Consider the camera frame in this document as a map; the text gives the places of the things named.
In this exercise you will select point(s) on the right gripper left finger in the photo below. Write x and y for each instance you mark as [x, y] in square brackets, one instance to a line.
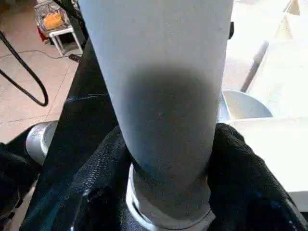
[101, 173]

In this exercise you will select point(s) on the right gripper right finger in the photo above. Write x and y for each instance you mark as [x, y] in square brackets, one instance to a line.
[240, 183]

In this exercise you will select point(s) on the white plastic table leg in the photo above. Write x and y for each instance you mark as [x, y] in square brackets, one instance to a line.
[156, 72]

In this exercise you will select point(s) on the white plastic table top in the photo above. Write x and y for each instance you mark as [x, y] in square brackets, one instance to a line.
[276, 72]

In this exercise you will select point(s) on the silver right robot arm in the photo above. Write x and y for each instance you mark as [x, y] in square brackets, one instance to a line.
[36, 142]

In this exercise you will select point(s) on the small white plastic stool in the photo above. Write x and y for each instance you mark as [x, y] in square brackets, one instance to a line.
[60, 32]

